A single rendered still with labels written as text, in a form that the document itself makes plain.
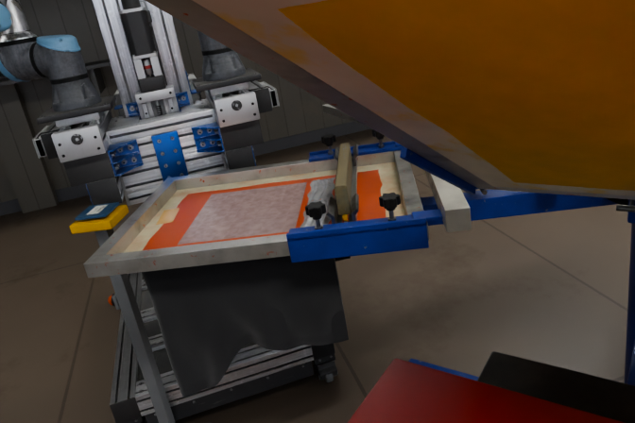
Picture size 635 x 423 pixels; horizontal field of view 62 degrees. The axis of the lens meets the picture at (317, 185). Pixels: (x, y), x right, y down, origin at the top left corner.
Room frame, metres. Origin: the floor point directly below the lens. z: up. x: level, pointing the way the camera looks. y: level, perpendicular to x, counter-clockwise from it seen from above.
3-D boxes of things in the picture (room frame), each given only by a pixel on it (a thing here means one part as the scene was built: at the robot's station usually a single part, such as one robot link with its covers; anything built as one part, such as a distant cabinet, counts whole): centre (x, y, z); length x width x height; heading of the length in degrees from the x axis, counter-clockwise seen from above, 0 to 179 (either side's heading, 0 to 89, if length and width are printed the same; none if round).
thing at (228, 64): (1.91, 0.26, 1.31); 0.15 x 0.15 x 0.10
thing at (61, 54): (1.80, 0.75, 1.42); 0.13 x 0.12 x 0.14; 77
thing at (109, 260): (1.36, 0.14, 0.97); 0.79 x 0.58 x 0.04; 83
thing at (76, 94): (1.80, 0.74, 1.31); 0.15 x 0.15 x 0.10
